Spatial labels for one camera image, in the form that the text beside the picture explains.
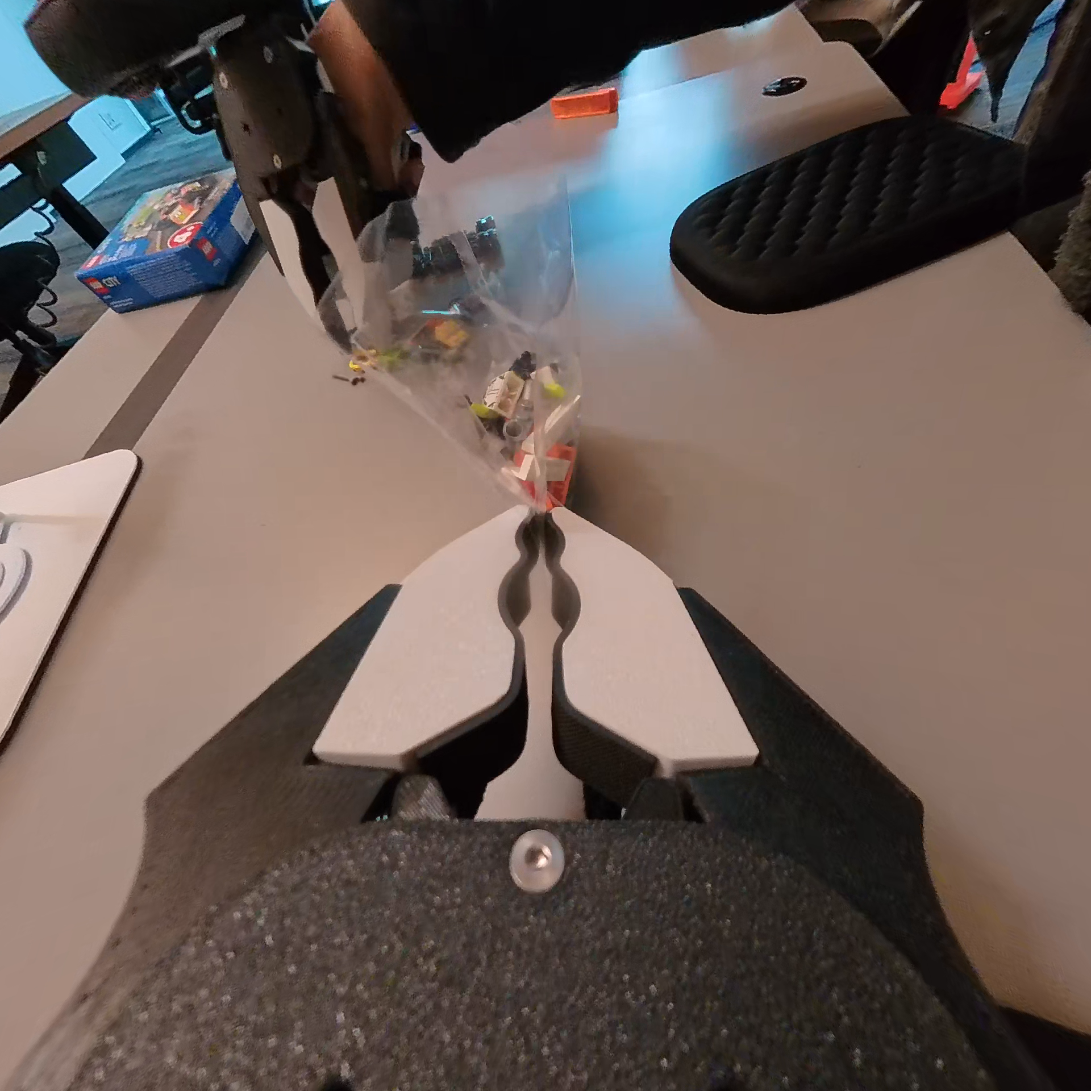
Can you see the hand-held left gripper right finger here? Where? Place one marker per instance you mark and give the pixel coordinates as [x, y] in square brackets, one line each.
[656, 665]

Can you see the black chair armrest pad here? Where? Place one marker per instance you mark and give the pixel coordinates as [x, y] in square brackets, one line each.
[852, 213]

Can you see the black lego chassis piece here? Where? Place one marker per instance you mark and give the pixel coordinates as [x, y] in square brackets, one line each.
[443, 251]

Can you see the black lego tool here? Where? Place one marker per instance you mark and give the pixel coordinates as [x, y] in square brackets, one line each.
[349, 379]

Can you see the black desk grommet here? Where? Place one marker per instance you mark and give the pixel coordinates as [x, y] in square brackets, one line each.
[784, 85]

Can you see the wooden desk black legs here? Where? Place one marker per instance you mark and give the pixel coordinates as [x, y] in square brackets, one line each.
[34, 119]

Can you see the white stand base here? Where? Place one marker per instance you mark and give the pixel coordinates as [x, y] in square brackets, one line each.
[68, 528]

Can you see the orange block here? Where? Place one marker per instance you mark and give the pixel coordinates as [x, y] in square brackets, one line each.
[584, 102]

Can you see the black office chair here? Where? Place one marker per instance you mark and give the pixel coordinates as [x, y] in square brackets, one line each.
[21, 273]

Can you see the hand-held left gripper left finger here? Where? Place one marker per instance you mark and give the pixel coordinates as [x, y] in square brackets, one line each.
[426, 665]

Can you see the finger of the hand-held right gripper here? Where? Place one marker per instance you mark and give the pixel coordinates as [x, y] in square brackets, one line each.
[285, 247]
[341, 222]

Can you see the clear plastic bag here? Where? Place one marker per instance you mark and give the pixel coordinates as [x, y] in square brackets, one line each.
[528, 281]

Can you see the pile of lego pieces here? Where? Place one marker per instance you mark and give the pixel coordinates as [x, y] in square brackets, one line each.
[545, 460]

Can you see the blue lego set box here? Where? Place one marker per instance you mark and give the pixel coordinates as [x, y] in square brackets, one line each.
[170, 273]

